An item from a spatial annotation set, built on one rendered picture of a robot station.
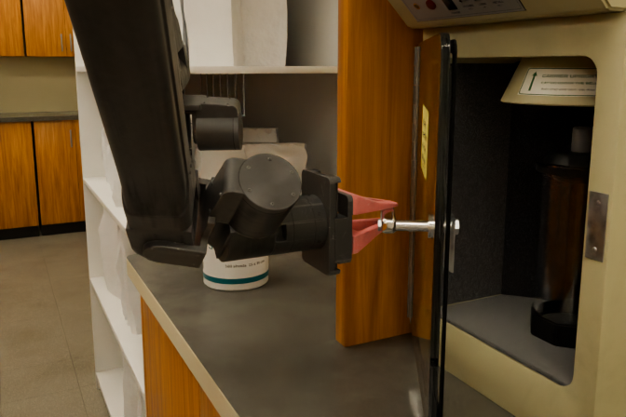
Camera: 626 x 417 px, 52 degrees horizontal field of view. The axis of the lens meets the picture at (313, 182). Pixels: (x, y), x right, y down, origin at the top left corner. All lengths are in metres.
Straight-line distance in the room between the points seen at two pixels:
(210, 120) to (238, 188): 0.34
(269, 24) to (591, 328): 1.44
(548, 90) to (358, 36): 0.28
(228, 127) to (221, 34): 0.94
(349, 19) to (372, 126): 0.15
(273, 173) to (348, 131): 0.37
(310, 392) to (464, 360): 0.21
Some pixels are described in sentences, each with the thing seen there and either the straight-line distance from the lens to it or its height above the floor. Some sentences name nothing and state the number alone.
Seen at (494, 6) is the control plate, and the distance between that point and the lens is 0.75.
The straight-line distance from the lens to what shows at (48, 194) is 5.53.
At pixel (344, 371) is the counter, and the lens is 0.93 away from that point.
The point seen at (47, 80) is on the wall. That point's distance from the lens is 5.99.
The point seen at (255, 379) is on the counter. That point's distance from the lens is 0.91.
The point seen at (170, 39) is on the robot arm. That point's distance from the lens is 0.41.
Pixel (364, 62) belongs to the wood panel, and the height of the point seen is 1.36.
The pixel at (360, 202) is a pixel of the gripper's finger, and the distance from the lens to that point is 0.65.
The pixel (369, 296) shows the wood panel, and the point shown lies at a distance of 0.99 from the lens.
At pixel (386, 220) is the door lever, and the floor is 1.21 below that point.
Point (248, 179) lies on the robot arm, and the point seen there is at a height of 1.26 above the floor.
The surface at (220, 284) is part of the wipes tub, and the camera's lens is 1.23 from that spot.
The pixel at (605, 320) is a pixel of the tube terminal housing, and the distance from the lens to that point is 0.73.
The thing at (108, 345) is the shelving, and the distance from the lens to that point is 2.92.
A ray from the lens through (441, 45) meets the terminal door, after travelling 0.60.
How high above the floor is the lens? 1.36
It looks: 10 degrees down
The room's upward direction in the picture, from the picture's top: straight up
